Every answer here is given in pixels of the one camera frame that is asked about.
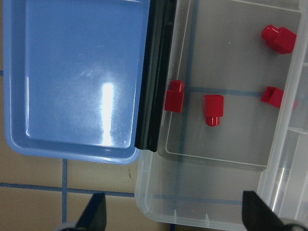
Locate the clear plastic box lid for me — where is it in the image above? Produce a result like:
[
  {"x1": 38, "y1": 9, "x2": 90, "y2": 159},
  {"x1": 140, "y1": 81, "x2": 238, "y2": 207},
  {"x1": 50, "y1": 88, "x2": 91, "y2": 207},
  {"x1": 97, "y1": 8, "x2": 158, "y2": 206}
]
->
[{"x1": 257, "y1": 0, "x2": 308, "y2": 225}]

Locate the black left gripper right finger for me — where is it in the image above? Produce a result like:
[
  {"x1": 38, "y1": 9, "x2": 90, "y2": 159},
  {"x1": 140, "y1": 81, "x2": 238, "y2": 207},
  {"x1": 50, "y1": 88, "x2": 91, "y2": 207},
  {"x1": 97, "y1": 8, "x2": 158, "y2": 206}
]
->
[{"x1": 242, "y1": 190, "x2": 308, "y2": 231}]

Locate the black box latch handle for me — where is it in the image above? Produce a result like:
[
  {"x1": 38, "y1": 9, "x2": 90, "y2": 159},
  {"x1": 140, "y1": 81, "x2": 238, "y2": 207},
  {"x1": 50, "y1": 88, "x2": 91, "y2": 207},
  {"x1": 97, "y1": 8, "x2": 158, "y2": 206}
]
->
[{"x1": 135, "y1": 0, "x2": 177, "y2": 152}]

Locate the clear plastic storage box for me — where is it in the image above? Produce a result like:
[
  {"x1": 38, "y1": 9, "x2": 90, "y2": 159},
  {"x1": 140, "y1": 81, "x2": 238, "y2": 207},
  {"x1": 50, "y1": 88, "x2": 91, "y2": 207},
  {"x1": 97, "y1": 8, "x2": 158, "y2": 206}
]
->
[{"x1": 135, "y1": 0, "x2": 301, "y2": 231}]

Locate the blue plastic tray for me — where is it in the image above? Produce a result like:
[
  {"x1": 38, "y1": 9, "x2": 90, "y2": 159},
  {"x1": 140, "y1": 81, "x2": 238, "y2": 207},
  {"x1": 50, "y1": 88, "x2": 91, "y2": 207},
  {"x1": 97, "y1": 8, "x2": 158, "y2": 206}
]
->
[{"x1": 3, "y1": 0, "x2": 150, "y2": 165}]

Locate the red block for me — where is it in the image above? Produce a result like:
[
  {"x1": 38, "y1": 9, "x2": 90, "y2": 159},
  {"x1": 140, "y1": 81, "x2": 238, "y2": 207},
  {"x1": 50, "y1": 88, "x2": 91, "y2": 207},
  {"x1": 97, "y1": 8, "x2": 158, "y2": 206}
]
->
[
  {"x1": 164, "y1": 80, "x2": 185, "y2": 113},
  {"x1": 203, "y1": 94, "x2": 224, "y2": 127},
  {"x1": 261, "y1": 25, "x2": 297, "y2": 54},
  {"x1": 261, "y1": 86, "x2": 284, "y2": 109}
]

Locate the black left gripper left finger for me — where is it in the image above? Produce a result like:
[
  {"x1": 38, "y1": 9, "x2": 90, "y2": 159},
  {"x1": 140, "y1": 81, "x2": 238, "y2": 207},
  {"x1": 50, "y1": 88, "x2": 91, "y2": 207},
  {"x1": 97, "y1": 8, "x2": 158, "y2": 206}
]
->
[{"x1": 76, "y1": 193, "x2": 107, "y2": 231}]

